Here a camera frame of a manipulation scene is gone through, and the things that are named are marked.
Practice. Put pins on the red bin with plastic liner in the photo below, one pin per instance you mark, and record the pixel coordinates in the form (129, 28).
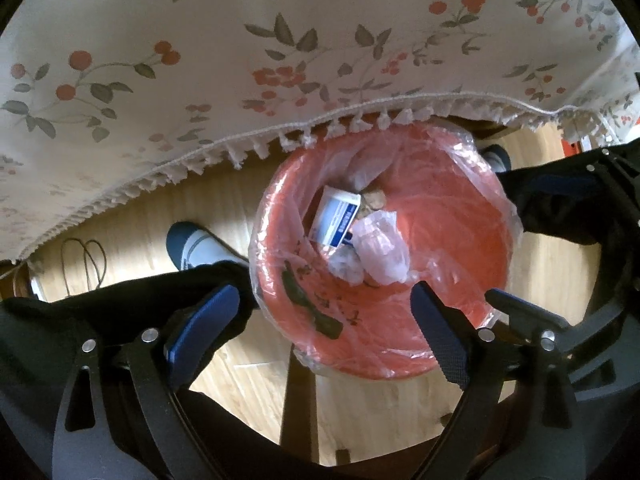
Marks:
(450, 210)

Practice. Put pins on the person's left foot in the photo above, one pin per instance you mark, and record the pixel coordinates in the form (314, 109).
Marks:
(197, 247)

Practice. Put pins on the person's foot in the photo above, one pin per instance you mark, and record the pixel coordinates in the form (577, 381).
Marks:
(197, 247)
(496, 159)

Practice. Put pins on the dark green scrap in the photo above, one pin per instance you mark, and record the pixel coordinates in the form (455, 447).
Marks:
(312, 302)

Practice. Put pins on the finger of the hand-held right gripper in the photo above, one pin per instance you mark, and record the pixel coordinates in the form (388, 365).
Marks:
(607, 170)
(517, 307)

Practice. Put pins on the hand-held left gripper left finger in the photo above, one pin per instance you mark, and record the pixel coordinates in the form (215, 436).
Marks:
(202, 330)

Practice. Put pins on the clear plastic bag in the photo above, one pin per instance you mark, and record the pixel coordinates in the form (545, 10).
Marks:
(380, 250)

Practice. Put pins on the floral bed sheet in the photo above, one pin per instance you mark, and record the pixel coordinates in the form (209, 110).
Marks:
(200, 60)

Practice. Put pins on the dark wooden bar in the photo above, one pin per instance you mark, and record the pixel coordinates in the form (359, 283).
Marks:
(300, 405)

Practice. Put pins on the person's right foot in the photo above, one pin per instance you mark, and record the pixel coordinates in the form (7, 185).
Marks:
(496, 159)

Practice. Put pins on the brown paper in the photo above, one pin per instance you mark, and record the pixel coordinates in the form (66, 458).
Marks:
(373, 202)

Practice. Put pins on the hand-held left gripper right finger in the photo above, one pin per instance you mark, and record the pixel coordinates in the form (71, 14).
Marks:
(445, 340)

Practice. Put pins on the blue white medicine box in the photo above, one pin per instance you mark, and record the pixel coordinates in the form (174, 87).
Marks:
(334, 217)

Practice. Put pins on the person's right leg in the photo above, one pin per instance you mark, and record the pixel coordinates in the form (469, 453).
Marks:
(545, 215)

